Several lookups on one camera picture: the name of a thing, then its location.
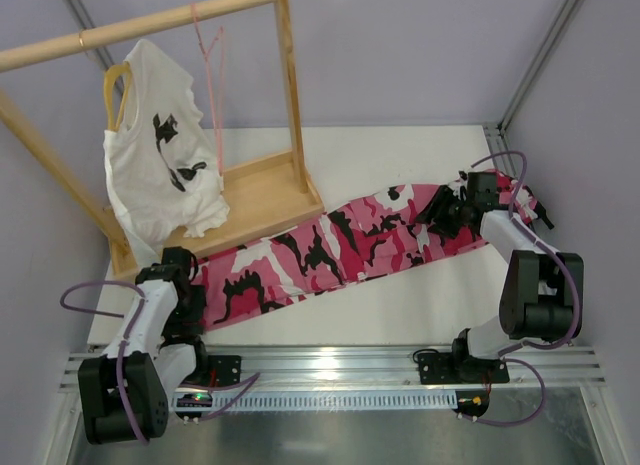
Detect pink camouflage trousers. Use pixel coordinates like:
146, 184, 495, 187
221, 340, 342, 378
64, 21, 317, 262
189, 168, 556, 334

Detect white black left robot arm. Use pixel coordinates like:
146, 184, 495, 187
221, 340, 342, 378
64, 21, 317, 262
77, 247, 208, 445

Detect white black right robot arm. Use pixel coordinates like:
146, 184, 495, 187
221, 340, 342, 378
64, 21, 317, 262
413, 171, 584, 385

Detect yellow wooden hanger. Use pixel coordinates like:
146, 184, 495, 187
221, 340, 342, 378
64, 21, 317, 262
77, 29, 139, 134

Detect white printed t-shirt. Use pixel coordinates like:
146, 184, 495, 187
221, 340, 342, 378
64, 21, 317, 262
103, 39, 230, 266

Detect wooden clothes rack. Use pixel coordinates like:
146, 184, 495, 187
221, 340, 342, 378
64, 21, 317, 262
1, 0, 324, 279

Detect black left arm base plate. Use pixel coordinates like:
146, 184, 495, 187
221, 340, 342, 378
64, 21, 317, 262
182, 355, 242, 388

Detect slotted grey cable duct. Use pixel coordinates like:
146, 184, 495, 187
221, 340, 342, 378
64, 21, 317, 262
170, 389, 458, 414

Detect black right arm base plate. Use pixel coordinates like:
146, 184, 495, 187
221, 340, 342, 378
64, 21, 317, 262
412, 348, 510, 385

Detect pink wire hanger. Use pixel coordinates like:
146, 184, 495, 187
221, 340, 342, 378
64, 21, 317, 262
189, 3, 226, 176

